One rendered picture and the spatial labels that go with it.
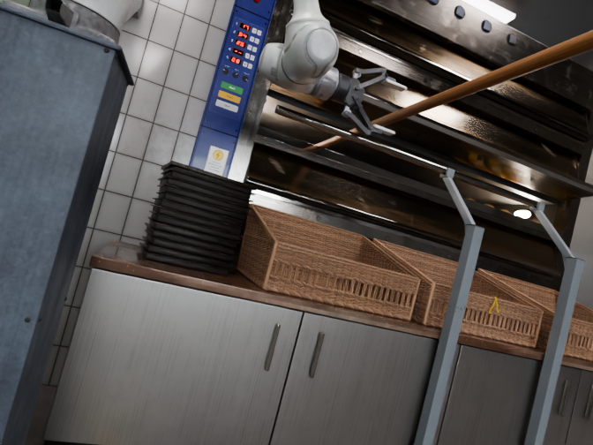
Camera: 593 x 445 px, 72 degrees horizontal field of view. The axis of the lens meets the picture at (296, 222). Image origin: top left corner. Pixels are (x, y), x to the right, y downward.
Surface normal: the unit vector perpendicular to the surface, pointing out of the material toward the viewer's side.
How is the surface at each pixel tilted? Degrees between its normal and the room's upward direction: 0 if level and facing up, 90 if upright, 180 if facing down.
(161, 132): 90
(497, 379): 90
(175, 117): 90
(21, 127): 90
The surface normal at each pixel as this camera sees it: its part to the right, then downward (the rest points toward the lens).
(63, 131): 0.28, 0.03
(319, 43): 0.29, 0.29
